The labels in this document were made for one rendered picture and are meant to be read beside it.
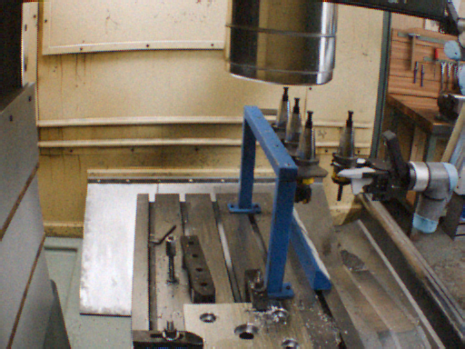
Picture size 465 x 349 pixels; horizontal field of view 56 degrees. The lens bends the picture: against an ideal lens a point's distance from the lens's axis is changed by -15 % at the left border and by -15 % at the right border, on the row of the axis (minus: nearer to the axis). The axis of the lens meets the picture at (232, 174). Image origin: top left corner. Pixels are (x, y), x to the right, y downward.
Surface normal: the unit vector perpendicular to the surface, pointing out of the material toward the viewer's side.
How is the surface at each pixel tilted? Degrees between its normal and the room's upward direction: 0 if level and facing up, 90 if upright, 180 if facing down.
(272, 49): 90
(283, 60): 90
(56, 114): 90
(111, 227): 24
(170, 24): 90
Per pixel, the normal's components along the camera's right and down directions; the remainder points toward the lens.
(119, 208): 0.11, -0.68
